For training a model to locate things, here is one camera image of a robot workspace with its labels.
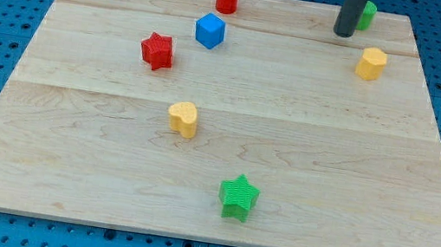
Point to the green star block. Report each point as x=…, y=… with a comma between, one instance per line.
x=238, y=196

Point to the red star block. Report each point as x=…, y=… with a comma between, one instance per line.
x=157, y=51

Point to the wooden board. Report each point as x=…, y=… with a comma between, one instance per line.
x=339, y=161

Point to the yellow heart block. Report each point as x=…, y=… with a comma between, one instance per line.
x=183, y=118

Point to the blue cube block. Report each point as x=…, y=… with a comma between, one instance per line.
x=210, y=30

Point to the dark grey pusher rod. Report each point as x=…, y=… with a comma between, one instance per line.
x=348, y=18

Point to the yellow hexagon block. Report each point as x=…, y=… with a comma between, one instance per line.
x=371, y=64

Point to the green cylinder block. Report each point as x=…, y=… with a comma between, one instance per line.
x=366, y=18

